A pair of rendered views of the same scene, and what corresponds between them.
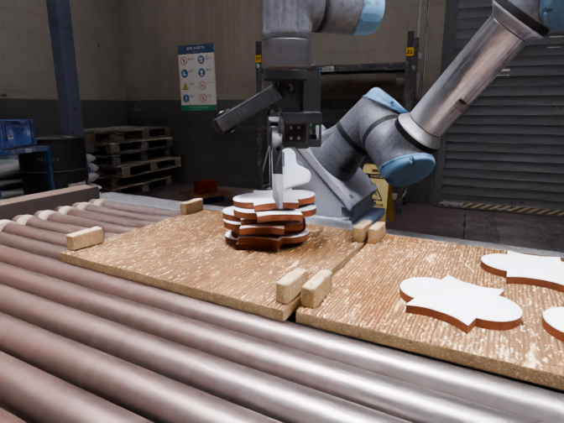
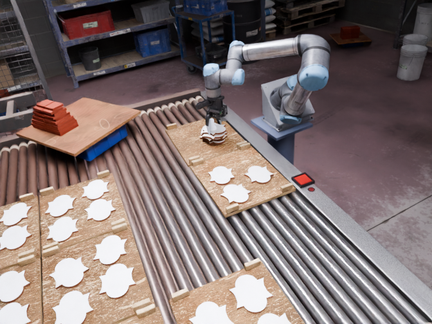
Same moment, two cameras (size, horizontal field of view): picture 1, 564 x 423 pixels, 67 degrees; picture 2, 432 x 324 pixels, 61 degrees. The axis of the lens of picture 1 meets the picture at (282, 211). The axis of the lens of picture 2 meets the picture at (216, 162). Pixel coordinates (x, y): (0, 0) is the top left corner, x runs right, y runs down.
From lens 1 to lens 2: 150 cm
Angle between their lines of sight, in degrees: 43
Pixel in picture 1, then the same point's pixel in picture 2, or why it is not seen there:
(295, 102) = (215, 105)
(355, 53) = not seen: outside the picture
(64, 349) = (149, 159)
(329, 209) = (272, 123)
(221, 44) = not seen: outside the picture
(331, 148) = (274, 98)
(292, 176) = (211, 126)
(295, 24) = (209, 86)
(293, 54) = (209, 94)
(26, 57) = not seen: outside the picture
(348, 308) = (199, 169)
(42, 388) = (142, 166)
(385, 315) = (203, 173)
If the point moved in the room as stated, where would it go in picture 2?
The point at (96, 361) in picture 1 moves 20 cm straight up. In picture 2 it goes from (152, 164) to (144, 130)
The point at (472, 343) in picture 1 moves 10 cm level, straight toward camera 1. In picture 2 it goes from (207, 184) to (187, 191)
